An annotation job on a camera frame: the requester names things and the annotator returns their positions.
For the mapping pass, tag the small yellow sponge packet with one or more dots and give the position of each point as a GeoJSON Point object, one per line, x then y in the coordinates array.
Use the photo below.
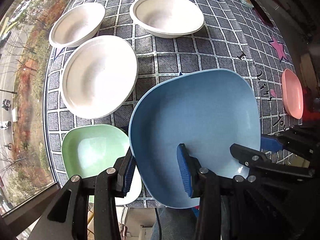
{"type": "Point", "coordinates": [247, 3]}

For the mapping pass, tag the large white bowl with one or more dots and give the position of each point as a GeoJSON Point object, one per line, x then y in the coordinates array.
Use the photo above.
{"type": "Point", "coordinates": [167, 18]}

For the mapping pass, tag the blue jeans leg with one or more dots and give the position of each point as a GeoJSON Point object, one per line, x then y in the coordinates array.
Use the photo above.
{"type": "Point", "coordinates": [174, 224]}

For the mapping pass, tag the green square plate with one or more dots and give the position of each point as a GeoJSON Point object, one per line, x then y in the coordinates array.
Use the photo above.
{"type": "Point", "coordinates": [89, 150]}

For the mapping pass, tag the pink square plate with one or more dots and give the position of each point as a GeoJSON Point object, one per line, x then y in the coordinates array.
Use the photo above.
{"type": "Point", "coordinates": [292, 94]}

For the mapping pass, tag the black flat case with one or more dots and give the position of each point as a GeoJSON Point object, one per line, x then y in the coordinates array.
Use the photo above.
{"type": "Point", "coordinates": [261, 14]}

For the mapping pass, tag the grey checked tablecloth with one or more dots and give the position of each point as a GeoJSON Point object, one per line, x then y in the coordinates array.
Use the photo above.
{"type": "Point", "coordinates": [233, 37]}

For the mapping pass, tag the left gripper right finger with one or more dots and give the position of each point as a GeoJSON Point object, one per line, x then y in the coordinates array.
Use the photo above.
{"type": "Point", "coordinates": [219, 210]}

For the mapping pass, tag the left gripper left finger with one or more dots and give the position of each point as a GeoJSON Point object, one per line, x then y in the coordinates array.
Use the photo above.
{"type": "Point", "coordinates": [66, 216]}

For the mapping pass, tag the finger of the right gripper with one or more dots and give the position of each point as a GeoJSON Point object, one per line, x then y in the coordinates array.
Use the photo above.
{"type": "Point", "coordinates": [301, 140]}
{"type": "Point", "coordinates": [258, 162]}

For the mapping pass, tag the blue square plate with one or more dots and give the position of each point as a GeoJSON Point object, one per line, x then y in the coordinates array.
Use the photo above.
{"type": "Point", "coordinates": [207, 111]}

